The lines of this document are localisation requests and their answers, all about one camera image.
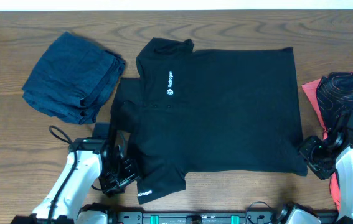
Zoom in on black polo shirt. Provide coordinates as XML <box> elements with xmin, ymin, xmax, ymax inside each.
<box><xmin>111</xmin><ymin>38</ymin><xmax>308</xmax><ymax>204</ymax></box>

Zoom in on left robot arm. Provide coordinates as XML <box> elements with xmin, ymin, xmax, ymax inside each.
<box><xmin>11</xmin><ymin>138</ymin><xmax>139</xmax><ymax>224</ymax></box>

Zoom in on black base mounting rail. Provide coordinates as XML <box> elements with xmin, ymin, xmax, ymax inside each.
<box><xmin>79</xmin><ymin>202</ymin><xmax>339</xmax><ymax>224</ymax></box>

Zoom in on folded navy blue garment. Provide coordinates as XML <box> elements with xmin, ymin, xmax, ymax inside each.
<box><xmin>22</xmin><ymin>32</ymin><xmax>126</xmax><ymax>124</ymax></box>

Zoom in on red and black patterned garment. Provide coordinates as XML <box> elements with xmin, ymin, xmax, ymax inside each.
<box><xmin>301</xmin><ymin>70</ymin><xmax>353</xmax><ymax>212</ymax></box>

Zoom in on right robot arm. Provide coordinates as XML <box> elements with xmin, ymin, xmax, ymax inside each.
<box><xmin>272</xmin><ymin>112</ymin><xmax>353</xmax><ymax>224</ymax></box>

